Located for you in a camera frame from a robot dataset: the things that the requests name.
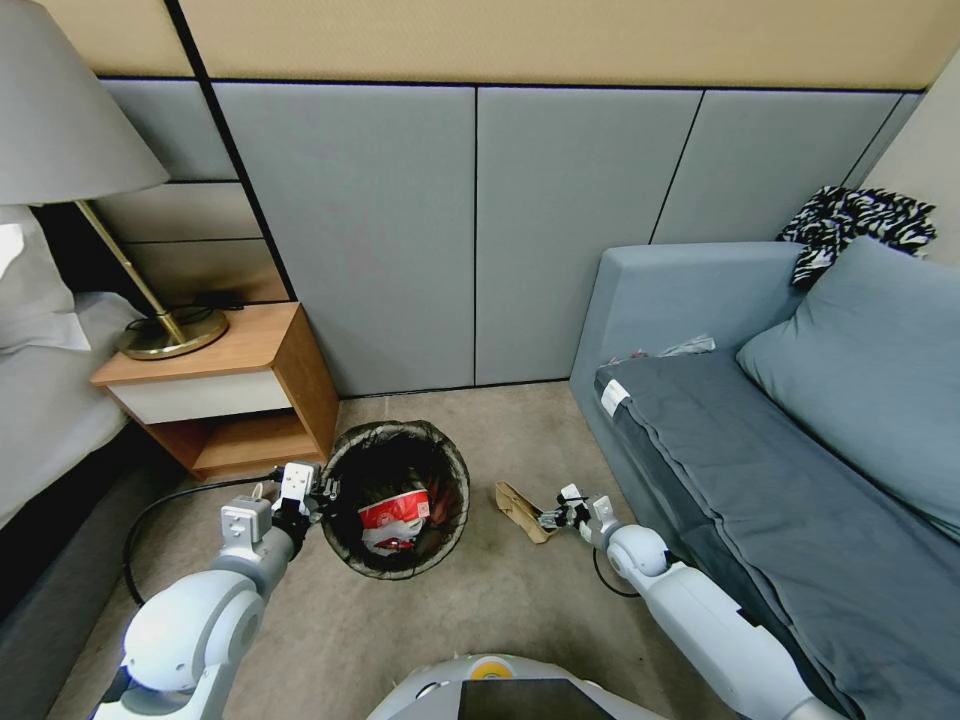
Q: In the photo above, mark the dark grey sofa cover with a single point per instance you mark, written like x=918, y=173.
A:
x=780, y=510

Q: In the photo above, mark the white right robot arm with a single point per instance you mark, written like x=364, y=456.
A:
x=705, y=607

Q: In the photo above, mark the brown paper bag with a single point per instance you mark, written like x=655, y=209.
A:
x=517, y=506

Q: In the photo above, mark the zebra print blanket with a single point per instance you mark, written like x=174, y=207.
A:
x=847, y=217

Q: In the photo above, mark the grey shade brass lamp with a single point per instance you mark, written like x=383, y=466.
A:
x=67, y=97

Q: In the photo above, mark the red white crumpled wrapper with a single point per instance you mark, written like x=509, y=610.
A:
x=394, y=517

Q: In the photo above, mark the white robot front shell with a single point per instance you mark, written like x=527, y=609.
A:
x=450, y=686

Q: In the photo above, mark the black mesh trash bin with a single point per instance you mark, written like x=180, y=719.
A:
x=450, y=480

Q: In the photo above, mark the grey bed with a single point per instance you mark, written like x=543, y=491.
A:
x=52, y=420

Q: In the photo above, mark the blue-grey sofa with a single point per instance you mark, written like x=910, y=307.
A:
x=675, y=300

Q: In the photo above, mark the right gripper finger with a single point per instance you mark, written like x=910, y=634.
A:
x=551, y=512
x=553, y=523

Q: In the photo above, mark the blue-grey sofa cushion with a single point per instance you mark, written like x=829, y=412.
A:
x=870, y=360

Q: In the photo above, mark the white cover label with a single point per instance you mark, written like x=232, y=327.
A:
x=615, y=395

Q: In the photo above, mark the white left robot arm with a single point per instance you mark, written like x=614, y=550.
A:
x=187, y=622

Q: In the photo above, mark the white nightstand drawer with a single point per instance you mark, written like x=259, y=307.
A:
x=199, y=396

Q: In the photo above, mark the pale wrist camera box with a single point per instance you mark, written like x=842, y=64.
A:
x=570, y=493
x=298, y=480

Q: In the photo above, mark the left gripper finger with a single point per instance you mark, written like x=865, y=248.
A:
x=321, y=512
x=328, y=487

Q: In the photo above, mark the crumpled grey wrapper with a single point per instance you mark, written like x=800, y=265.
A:
x=686, y=346

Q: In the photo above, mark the white pillow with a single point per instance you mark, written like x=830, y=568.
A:
x=30, y=292

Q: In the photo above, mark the wooden nightstand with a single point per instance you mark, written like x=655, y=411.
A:
x=292, y=375

